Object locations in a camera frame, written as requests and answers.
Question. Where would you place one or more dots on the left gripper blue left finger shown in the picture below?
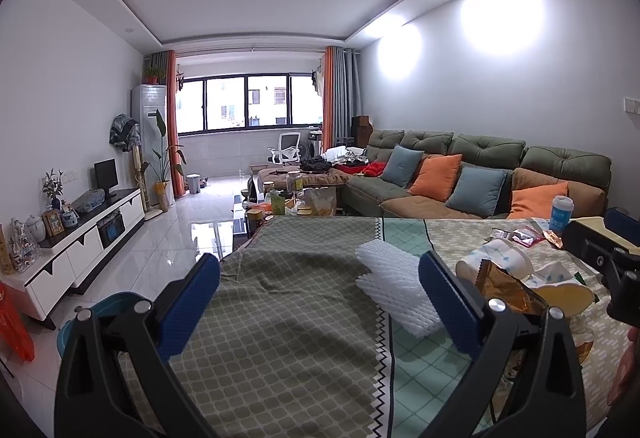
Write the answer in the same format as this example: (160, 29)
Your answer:
(182, 303)

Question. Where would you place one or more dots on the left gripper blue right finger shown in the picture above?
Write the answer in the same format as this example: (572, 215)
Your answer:
(458, 308)

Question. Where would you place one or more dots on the gold foil snack bag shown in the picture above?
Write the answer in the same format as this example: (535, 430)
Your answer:
(493, 282)

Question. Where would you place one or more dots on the teal plastic trash bin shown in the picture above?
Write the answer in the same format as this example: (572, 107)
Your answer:
(106, 308)

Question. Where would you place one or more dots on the right hand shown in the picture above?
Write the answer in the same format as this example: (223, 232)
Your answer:
(626, 368)

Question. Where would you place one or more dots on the blue white coffee cup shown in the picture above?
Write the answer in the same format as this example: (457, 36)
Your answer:
(561, 211)

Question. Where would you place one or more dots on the red snack packet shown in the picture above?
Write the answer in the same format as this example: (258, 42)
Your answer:
(526, 237)

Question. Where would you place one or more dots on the orange cushion near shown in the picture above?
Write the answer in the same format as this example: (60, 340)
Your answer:
(536, 202)

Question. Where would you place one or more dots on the orange cushion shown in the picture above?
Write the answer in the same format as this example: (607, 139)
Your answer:
(437, 177)
(536, 202)

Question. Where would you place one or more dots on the orange curtain left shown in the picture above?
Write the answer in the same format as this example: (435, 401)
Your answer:
(172, 132)

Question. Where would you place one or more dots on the orange curtain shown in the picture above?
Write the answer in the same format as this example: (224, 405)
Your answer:
(329, 121)
(172, 132)

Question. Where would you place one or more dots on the cluttered coffee table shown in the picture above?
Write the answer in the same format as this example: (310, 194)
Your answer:
(286, 192)

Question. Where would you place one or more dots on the patterned tablecloth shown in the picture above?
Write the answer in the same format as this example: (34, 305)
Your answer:
(289, 345)

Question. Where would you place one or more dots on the white black tv cabinet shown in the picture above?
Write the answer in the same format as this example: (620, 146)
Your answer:
(72, 260)

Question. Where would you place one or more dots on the tall green potted plant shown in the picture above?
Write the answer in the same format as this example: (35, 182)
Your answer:
(168, 158)

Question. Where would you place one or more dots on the orange cushion middle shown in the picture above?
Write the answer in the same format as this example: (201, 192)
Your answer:
(437, 177)

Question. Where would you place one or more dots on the green brown sectional sofa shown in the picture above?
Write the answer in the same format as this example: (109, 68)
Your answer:
(588, 174)

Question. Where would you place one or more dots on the small black monitor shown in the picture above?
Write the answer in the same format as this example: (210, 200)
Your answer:
(106, 176)

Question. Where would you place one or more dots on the blue cushion near window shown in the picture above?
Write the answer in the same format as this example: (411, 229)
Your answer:
(401, 166)

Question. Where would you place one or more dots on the orange plastic bag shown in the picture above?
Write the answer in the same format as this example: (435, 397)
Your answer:
(13, 329)

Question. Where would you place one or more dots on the white office chair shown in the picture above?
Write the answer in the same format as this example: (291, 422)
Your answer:
(287, 150)

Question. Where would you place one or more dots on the large window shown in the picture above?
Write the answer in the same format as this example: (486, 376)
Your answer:
(247, 102)

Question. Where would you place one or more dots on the white standing air conditioner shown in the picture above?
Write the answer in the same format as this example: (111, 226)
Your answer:
(145, 98)

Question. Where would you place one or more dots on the orange curtain right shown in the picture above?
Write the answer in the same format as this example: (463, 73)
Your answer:
(329, 121)

